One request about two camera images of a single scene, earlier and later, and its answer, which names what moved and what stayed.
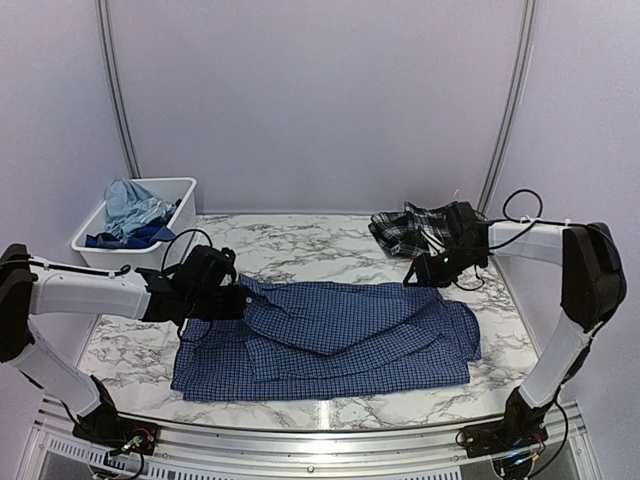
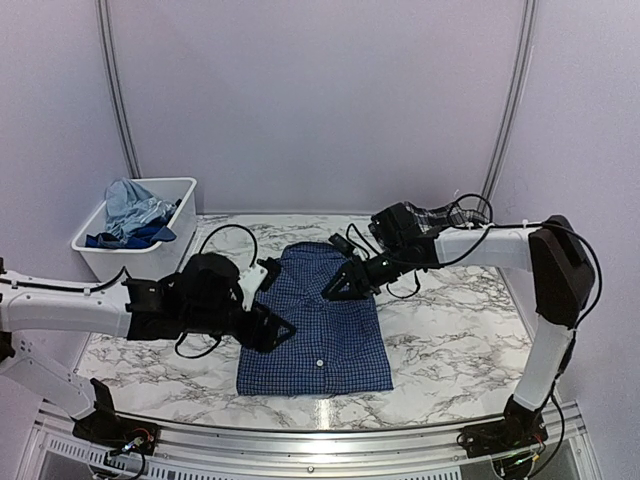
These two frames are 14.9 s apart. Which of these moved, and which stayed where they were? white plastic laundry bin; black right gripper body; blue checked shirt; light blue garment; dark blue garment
Moved: blue checked shirt; black right gripper body
Stayed: dark blue garment; light blue garment; white plastic laundry bin
